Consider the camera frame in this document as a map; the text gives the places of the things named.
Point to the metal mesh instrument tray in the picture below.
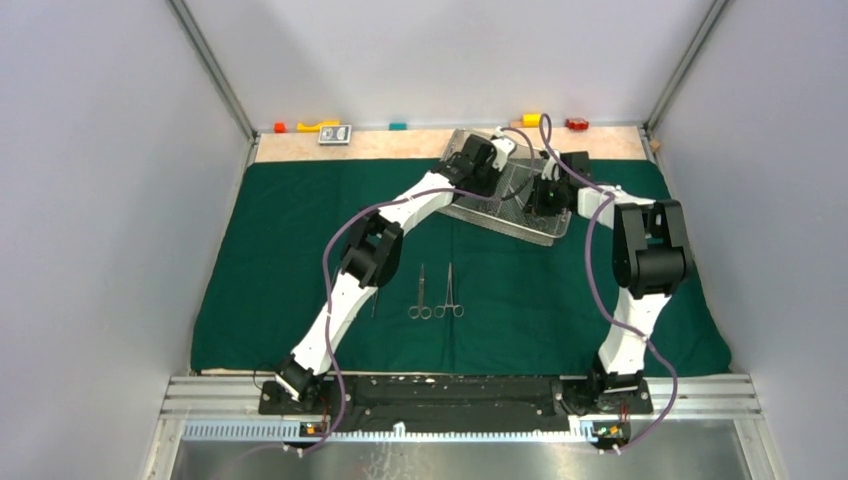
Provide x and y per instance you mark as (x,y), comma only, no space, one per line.
(509,213)

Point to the surgical scissors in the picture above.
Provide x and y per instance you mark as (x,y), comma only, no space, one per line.
(419,310)

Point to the yellow wooden block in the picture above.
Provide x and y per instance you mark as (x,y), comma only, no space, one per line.
(530,120)

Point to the playing card box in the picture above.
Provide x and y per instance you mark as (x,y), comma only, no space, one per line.
(334,135)

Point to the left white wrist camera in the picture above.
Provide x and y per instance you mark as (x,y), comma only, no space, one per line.
(504,147)

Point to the aluminium frame rail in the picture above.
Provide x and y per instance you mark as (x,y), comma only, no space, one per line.
(726,396)

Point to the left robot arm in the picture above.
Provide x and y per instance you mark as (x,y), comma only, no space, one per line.
(371,252)

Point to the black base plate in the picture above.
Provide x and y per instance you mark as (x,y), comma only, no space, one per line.
(578,403)

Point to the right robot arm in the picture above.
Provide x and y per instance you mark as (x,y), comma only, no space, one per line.
(650,256)

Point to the dark green surgical drape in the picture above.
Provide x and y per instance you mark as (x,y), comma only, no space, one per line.
(529,309)

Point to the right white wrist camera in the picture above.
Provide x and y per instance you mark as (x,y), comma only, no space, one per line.
(552,170)

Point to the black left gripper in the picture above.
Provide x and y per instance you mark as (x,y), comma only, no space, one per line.
(495,177)

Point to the red toy block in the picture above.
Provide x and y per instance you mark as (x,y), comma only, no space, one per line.
(577,124)

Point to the yellow toy piece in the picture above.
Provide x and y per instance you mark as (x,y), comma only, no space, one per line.
(315,127)

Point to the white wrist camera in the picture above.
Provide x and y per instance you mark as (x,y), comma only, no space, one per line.
(504,147)
(552,170)

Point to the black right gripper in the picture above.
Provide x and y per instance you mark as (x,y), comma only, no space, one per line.
(535,207)

